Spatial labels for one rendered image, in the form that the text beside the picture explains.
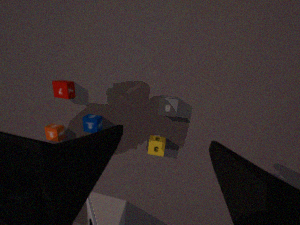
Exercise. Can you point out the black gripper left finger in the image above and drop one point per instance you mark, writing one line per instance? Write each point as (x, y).
(67, 171)

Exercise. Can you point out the red block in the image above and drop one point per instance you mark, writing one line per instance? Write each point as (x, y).
(64, 89)

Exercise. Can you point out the blue block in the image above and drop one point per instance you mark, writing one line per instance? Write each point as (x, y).
(92, 123)

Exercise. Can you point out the yellow block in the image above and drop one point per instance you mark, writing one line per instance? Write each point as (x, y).
(156, 145)

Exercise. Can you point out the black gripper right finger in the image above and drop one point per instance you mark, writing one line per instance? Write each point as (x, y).
(253, 196)

